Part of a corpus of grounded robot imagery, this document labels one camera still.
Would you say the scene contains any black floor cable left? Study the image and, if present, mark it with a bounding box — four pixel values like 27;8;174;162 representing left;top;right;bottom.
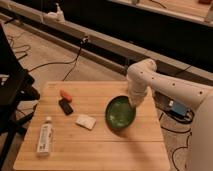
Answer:
26;37;90;82

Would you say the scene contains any long metal rail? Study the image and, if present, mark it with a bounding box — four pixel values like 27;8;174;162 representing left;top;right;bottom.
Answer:
0;0;213;86

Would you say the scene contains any black floor cable right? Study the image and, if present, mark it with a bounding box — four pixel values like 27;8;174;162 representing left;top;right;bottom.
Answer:
157;107;201;171

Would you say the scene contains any white object on rail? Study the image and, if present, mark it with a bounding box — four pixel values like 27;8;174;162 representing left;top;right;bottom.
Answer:
46;4;65;22

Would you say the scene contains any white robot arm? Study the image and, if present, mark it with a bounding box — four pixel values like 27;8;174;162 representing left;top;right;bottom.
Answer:
127;59;213;171

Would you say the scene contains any blue power box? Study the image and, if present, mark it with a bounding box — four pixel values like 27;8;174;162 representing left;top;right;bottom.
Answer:
169;100;188;117

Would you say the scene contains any black rectangular block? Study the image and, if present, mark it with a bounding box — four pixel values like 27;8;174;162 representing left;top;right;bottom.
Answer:
59;99;73;115

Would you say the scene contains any black floor cable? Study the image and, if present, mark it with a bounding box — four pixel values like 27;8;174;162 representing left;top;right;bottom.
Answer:
26;37;90;82
157;107;201;171

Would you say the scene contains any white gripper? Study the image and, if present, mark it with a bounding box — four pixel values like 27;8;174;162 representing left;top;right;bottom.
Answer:
128;89;147;107

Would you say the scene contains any orange oval object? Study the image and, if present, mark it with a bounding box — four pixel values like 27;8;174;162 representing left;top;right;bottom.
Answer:
59;90;72;102

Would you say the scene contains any green ceramic bowl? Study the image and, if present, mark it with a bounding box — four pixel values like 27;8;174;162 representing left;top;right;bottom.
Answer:
105;96;136;131

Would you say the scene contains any clear plastic bottle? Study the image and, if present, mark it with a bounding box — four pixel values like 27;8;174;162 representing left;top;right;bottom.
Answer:
36;116;53;156

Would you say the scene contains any white sponge block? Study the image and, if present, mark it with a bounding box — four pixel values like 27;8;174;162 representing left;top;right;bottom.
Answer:
76;114;96;130

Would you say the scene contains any black office chair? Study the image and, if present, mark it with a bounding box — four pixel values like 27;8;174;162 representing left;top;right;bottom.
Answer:
0;24;40;171

